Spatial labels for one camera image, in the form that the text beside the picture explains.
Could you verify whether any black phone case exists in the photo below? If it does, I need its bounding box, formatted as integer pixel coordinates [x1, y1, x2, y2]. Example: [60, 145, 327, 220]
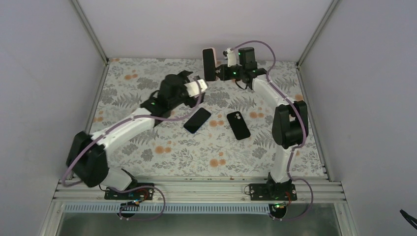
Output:
[226, 111, 251, 140]

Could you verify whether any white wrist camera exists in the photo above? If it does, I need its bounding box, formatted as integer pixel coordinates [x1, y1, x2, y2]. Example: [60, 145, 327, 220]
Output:
[223, 48, 238, 67]
[184, 79, 208, 97]

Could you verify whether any floral patterned table mat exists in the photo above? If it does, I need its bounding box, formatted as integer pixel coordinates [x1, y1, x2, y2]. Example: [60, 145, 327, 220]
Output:
[81, 58, 327, 178]

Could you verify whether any black object at right edge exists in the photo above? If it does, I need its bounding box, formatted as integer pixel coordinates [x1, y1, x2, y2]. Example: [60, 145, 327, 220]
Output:
[399, 209, 417, 229]

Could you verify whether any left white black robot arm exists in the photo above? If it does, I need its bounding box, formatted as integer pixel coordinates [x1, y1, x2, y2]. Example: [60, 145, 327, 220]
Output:
[61, 70, 208, 199]

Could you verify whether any slotted grey cable duct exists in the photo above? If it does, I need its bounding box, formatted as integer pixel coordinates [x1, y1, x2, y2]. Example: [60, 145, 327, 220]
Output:
[63, 203, 270, 214]

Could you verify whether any aluminium rail frame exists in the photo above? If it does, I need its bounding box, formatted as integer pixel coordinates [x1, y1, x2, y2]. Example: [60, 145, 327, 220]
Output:
[53, 177, 346, 204]

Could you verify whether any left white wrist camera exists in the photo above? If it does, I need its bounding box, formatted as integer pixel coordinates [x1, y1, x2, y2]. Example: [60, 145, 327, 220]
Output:
[184, 79, 208, 97]

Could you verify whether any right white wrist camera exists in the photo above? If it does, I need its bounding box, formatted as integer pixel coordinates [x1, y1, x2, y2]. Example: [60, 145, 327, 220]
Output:
[223, 48, 238, 67]

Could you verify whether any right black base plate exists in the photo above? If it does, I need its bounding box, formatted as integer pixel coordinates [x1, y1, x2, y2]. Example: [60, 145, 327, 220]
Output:
[248, 182, 298, 201]

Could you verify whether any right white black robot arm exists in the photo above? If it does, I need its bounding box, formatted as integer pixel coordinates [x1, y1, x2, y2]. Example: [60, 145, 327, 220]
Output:
[217, 47, 308, 201]

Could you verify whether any black phone with pink edge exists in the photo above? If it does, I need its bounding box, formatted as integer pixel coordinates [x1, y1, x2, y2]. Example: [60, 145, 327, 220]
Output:
[202, 48, 217, 82]

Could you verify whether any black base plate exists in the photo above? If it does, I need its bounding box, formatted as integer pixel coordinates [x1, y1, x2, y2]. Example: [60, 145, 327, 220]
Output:
[248, 182, 298, 201]
[104, 183, 154, 202]

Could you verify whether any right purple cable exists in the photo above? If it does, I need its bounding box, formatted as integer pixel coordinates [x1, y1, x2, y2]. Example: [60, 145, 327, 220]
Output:
[231, 40, 315, 222]

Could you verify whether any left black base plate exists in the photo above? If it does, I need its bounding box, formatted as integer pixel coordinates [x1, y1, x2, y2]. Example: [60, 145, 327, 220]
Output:
[104, 183, 154, 202]

